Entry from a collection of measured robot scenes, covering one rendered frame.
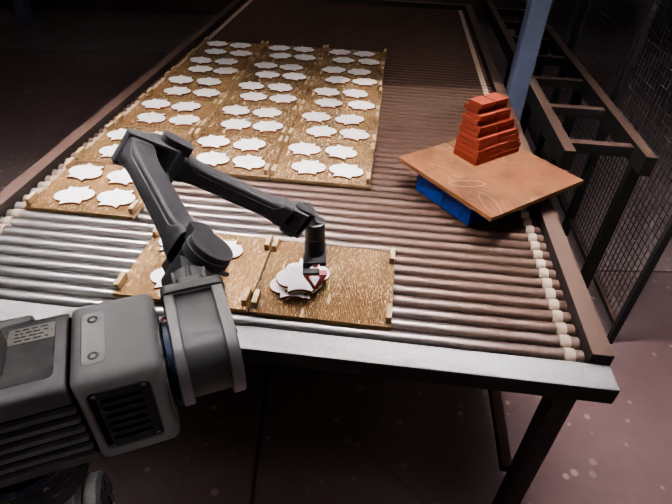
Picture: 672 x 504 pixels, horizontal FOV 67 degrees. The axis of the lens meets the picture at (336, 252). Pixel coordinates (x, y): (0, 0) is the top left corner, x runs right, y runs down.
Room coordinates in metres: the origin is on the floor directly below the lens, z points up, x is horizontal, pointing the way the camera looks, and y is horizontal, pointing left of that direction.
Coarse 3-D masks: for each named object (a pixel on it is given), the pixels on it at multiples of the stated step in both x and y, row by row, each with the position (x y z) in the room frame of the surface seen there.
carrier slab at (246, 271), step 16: (224, 240) 1.36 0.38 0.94; (240, 240) 1.37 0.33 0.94; (256, 240) 1.37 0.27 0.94; (144, 256) 1.26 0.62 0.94; (160, 256) 1.26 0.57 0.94; (256, 256) 1.28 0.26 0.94; (128, 272) 1.18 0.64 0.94; (144, 272) 1.18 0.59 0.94; (240, 272) 1.20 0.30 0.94; (256, 272) 1.20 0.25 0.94; (128, 288) 1.11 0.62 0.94; (144, 288) 1.11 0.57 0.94; (240, 288) 1.13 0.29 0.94; (240, 304) 1.06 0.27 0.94
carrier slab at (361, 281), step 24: (288, 264) 1.25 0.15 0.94; (336, 264) 1.26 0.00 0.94; (360, 264) 1.27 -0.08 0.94; (384, 264) 1.27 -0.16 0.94; (264, 288) 1.13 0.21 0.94; (336, 288) 1.15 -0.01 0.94; (360, 288) 1.15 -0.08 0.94; (384, 288) 1.15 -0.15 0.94; (264, 312) 1.03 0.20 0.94; (288, 312) 1.03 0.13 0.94; (312, 312) 1.04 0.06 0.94; (336, 312) 1.04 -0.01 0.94; (360, 312) 1.05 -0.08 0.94; (384, 312) 1.05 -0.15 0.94
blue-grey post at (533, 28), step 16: (528, 0) 2.85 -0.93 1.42; (544, 0) 2.77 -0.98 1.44; (528, 16) 2.78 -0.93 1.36; (544, 16) 2.77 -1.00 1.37; (528, 32) 2.78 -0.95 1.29; (528, 48) 2.77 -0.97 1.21; (512, 64) 2.86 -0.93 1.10; (528, 64) 2.77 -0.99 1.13; (512, 80) 2.78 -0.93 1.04; (528, 80) 2.77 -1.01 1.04; (512, 96) 2.78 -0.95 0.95
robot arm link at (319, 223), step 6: (318, 216) 1.15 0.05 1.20; (312, 222) 1.12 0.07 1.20; (318, 222) 1.12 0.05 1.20; (324, 222) 1.12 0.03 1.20; (306, 228) 1.11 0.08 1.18; (312, 228) 1.10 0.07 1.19; (318, 228) 1.10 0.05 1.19; (324, 228) 1.12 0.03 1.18; (306, 234) 1.11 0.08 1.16; (312, 234) 1.10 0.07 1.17; (318, 234) 1.10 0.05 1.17; (324, 234) 1.12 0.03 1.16; (312, 240) 1.10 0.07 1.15; (318, 240) 1.10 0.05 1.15
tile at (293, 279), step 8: (280, 272) 1.14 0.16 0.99; (288, 272) 1.15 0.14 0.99; (296, 272) 1.15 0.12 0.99; (280, 280) 1.11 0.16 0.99; (288, 280) 1.11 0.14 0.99; (296, 280) 1.11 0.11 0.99; (304, 280) 1.11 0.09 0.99; (312, 280) 1.11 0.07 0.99; (288, 288) 1.07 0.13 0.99; (296, 288) 1.08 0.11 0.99; (304, 288) 1.08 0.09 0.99
